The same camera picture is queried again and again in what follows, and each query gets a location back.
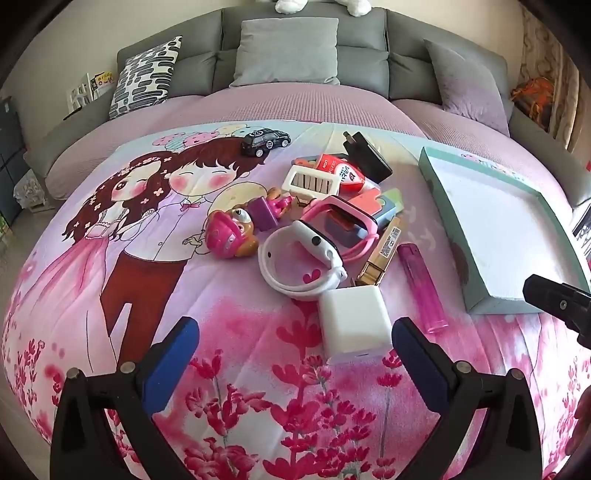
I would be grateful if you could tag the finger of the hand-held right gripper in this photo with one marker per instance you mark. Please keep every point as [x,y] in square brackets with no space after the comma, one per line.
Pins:
[556,300]

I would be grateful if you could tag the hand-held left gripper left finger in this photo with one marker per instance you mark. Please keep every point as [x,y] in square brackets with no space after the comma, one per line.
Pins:
[173,360]

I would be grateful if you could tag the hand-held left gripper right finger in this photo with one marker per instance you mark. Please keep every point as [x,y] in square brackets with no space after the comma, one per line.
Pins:
[418,364]

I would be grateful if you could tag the pink lighter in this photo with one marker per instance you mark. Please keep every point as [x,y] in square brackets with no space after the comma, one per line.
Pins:
[422,290]

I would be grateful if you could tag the white cube charger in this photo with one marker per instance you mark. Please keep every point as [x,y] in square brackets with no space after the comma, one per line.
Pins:
[353,323]

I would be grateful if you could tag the gold rectangular box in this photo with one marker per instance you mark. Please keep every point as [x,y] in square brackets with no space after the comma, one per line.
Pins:
[374,272]

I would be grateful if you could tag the teal box lid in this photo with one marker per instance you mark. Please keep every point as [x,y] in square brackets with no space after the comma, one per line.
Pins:
[489,221]

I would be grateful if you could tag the pink puppy toy figure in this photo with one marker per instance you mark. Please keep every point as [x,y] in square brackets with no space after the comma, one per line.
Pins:
[221,230]

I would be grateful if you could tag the white smartwatch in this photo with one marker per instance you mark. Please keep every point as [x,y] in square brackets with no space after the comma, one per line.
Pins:
[323,242]

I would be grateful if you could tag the orange utility knife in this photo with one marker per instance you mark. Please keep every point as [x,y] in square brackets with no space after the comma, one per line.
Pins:
[367,203]

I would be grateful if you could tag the pink smartwatch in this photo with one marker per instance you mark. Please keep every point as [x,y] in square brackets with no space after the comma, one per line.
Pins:
[323,205]

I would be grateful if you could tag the red glue tube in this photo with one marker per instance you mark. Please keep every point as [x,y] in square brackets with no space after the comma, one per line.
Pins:
[344,173]

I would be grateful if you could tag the black power adapter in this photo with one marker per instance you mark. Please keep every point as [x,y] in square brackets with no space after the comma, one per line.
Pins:
[374,161]

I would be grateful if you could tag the cream plastic hair clip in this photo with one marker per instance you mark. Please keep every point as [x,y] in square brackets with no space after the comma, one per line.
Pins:
[290,182]

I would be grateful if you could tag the orange knife with grey sheath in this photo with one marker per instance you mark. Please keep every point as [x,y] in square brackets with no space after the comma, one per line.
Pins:
[305,162]

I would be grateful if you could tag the cartoon printed blanket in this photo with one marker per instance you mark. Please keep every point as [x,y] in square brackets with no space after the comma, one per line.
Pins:
[138,323]

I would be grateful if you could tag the black white printed sheet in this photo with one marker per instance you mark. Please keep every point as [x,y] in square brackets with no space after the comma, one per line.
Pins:
[582,235]

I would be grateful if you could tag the orange bag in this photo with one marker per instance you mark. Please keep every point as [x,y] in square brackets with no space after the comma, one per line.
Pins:
[533,97]

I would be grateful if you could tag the white lace cloth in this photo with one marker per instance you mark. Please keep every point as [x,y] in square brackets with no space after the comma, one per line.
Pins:
[30,189]

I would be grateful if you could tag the lilac grey pillow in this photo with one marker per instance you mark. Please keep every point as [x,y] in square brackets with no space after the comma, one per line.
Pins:
[466,87]

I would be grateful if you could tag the black toy car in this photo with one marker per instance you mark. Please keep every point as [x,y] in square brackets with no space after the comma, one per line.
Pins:
[265,141]

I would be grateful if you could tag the patterned curtain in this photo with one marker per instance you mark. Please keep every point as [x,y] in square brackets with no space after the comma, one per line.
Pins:
[551,50]

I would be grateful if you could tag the blue cabinet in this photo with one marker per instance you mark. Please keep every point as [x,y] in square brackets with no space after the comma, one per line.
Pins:
[11,157]

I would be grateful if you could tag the pink sofa cover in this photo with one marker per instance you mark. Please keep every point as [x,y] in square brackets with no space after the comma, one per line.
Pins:
[277,104]

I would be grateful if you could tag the white cutout stand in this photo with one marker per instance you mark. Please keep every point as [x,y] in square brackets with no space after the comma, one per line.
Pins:
[79,94]

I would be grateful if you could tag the black white patterned pillow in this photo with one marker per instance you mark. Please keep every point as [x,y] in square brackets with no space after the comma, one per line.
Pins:
[143,78]

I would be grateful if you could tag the yellow black booklet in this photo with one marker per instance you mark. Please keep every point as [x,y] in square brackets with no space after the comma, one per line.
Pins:
[102,83]

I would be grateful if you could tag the light grey pillow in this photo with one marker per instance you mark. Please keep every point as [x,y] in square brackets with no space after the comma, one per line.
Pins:
[286,53]

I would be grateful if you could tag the grey sofa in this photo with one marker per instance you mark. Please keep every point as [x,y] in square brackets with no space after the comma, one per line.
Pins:
[360,27]

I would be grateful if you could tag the grey white plush toy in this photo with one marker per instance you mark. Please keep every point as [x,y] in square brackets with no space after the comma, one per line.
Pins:
[291,4]

